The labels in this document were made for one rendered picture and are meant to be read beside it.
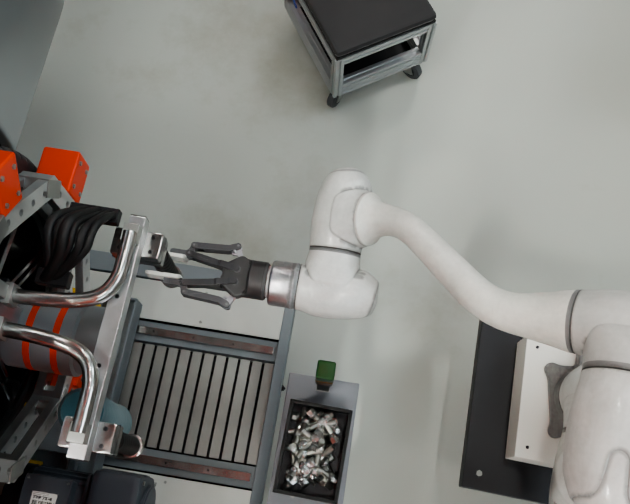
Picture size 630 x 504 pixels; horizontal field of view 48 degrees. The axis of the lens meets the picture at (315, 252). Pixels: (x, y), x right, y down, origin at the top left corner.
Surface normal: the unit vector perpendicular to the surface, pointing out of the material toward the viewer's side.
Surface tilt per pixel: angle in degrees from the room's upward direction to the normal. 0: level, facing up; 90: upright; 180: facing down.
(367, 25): 0
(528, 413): 1
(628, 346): 31
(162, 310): 0
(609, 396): 37
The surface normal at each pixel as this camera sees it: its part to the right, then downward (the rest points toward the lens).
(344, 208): -0.45, -0.19
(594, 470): -0.71, -0.10
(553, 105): 0.01, -0.33
